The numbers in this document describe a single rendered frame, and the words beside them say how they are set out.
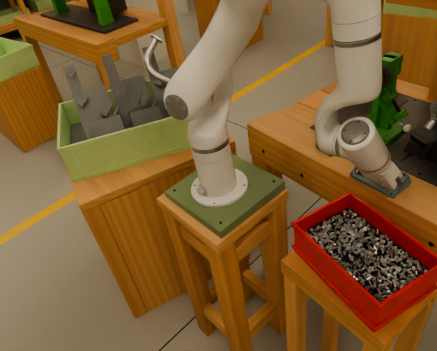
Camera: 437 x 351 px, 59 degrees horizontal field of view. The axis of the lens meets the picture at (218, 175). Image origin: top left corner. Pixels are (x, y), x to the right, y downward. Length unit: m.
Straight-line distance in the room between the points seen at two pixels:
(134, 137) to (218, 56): 0.73
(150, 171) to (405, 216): 0.94
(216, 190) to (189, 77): 0.40
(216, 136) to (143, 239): 0.79
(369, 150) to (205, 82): 0.41
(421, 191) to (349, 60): 0.56
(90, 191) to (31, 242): 1.25
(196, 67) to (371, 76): 0.40
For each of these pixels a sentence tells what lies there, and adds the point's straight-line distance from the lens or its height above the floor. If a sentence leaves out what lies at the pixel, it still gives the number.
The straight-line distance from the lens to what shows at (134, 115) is 1.73.
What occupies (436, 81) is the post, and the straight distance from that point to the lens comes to 1.71.
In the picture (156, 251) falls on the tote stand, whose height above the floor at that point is 0.38.
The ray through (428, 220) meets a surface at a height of 0.90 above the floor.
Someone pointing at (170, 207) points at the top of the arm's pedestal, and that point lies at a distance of 1.29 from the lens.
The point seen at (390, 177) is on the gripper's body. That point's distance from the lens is 1.05.
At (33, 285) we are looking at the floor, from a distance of 2.51.
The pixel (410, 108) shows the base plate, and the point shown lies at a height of 0.90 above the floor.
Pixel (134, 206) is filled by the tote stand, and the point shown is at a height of 0.68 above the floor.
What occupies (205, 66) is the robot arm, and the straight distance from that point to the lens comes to 0.95.
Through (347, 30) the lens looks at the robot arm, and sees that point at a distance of 0.80.
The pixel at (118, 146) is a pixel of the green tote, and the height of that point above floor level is 0.90.
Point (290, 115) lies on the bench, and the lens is 1.62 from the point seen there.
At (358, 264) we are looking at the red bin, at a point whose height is 0.88.
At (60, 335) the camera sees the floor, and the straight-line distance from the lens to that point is 2.22.
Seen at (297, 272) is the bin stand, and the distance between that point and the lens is 1.13.
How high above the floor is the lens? 1.71
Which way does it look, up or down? 38 degrees down
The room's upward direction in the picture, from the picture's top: 10 degrees counter-clockwise
